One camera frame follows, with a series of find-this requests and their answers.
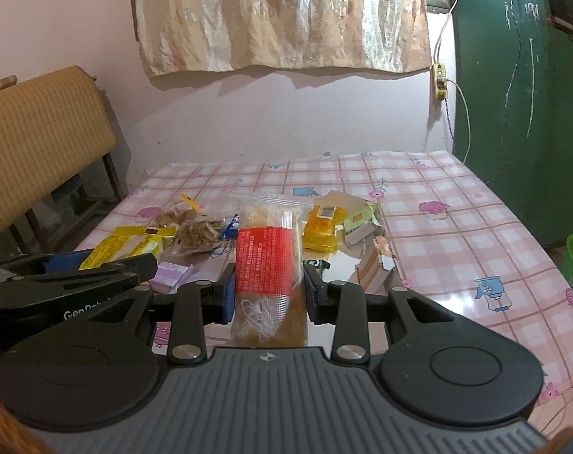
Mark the blue cookie packet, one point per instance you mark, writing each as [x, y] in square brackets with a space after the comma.
[230, 229]

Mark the purple snack packet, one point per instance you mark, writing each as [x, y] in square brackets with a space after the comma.
[170, 276]

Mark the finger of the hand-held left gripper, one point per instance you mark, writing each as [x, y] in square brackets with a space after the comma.
[125, 269]
[69, 262]

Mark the small white snack packet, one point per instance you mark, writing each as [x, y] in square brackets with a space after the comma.
[384, 253]

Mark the yellow clear packet with barcode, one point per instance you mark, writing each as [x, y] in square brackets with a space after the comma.
[322, 231]

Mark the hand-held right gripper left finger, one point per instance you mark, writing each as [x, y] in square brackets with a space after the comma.
[227, 298]

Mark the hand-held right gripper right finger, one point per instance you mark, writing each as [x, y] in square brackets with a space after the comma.
[313, 298]

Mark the dark wooden folding frame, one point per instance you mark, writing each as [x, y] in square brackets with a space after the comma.
[113, 175]

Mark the long yellow snack packet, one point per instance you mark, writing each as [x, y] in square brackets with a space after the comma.
[121, 243]

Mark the beige shiny curtain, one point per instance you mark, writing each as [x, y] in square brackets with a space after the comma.
[281, 14]

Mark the green door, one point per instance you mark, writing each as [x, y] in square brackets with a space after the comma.
[513, 104]

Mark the light green snack packet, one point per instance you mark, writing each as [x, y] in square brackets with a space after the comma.
[359, 227]

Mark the clear bag of brown sticks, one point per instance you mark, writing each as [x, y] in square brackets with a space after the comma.
[196, 236]

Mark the clear snack bag red label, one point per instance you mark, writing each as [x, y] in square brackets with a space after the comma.
[265, 265]

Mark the yellowed wall socket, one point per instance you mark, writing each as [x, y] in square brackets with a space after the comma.
[439, 80]

